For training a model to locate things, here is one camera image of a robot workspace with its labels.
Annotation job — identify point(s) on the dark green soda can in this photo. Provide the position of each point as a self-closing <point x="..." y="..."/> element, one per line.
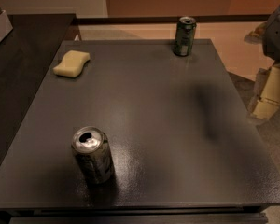
<point x="184" y="36"/>

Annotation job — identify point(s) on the yellow sponge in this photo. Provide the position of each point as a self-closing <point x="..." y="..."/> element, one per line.
<point x="71" y="64"/>

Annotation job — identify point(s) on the silver green 7up can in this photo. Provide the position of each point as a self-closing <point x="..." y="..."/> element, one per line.
<point x="93" y="155"/>

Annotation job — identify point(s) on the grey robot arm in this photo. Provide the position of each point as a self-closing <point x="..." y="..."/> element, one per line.
<point x="271" y="36"/>

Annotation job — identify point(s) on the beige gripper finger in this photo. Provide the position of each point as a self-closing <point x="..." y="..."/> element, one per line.
<point x="266" y="94"/>

